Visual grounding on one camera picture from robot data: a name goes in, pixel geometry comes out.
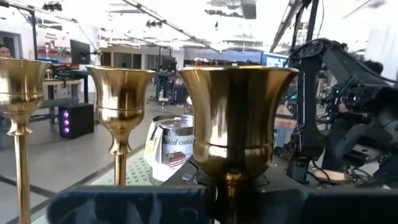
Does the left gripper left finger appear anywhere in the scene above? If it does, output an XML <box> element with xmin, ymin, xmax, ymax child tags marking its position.
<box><xmin>46</xmin><ymin>157</ymin><xmax>218</xmax><ymax>224</ymax></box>

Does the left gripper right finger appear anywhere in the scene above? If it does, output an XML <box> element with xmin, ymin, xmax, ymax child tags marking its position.
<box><xmin>245</xmin><ymin>169</ymin><xmax>398</xmax><ymax>224</ymax></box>

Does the silver candle tin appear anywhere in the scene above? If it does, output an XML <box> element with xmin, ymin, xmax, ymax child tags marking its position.
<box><xmin>144</xmin><ymin>114</ymin><xmax>195</xmax><ymax>184</ymax></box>

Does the brass candlestick holder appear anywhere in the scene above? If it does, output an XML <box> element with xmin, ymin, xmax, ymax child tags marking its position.
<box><xmin>178</xmin><ymin>64</ymin><xmax>299</xmax><ymax>224</ymax></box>
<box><xmin>0</xmin><ymin>57</ymin><xmax>51</xmax><ymax>224</ymax></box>
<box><xmin>86</xmin><ymin>64</ymin><xmax>155</xmax><ymax>187</ymax></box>

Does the pale green perforated table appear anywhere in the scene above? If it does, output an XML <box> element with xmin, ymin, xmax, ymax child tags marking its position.
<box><xmin>30</xmin><ymin>148</ymin><xmax>165</xmax><ymax>224</ymax></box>

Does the black computer tower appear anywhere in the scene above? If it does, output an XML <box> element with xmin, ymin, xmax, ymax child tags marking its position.
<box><xmin>58</xmin><ymin>103</ymin><xmax>95</xmax><ymax>140</ymax></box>

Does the black desk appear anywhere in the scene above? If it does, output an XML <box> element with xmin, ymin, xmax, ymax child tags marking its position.
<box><xmin>43</xmin><ymin>68</ymin><xmax>91</xmax><ymax>103</ymax></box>

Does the black computer monitor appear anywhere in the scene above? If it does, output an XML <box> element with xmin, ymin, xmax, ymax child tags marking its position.
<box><xmin>70</xmin><ymin>39</ymin><xmax>91</xmax><ymax>65</ymax></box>

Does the blue screen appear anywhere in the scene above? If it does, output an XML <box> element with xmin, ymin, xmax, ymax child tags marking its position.
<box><xmin>261</xmin><ymin>52</ymin><xmax>290</xmax><ymax>68</ymax></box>

